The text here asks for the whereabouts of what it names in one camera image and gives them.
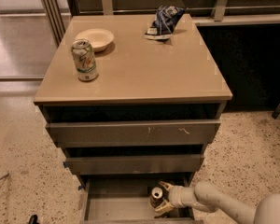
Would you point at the black object bottom left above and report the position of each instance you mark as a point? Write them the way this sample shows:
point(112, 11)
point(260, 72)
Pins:
point(33, 219)

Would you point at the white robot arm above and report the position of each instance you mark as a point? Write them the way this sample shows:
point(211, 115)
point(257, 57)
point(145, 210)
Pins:
point(206, 197)

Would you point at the grey drawer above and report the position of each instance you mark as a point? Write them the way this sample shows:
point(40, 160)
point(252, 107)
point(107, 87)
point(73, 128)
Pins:
point(133, 134)
point(135, 164)
point(125, 199)

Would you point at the blue chip bag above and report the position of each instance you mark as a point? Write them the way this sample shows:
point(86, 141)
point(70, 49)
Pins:
point(165, 21)

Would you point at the tan drawer cabinet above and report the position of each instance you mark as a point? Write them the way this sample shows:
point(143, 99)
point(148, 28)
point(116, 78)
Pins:
point(138, 80)

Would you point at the grey middle drawer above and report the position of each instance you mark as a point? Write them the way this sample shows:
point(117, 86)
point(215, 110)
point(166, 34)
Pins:
point(135, 164)

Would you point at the green white soda can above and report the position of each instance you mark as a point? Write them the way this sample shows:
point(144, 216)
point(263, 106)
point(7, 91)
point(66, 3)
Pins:
point(84, 60)

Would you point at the white bowl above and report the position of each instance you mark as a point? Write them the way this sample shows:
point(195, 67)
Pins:
point(99, 38)

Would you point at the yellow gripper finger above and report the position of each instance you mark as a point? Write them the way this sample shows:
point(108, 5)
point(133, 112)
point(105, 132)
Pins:
point(167, 186)
point(164, 207)

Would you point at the grey top drawer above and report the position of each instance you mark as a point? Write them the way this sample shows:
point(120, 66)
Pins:
point(133, 134)

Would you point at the grey bottom drawer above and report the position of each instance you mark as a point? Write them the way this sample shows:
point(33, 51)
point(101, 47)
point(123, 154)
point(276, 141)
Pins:
point(125, 199)

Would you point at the orange soda can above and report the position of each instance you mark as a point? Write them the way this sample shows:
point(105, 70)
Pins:
point(156, 197)

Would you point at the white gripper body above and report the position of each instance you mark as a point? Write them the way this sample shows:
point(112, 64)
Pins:
point(176, 196)

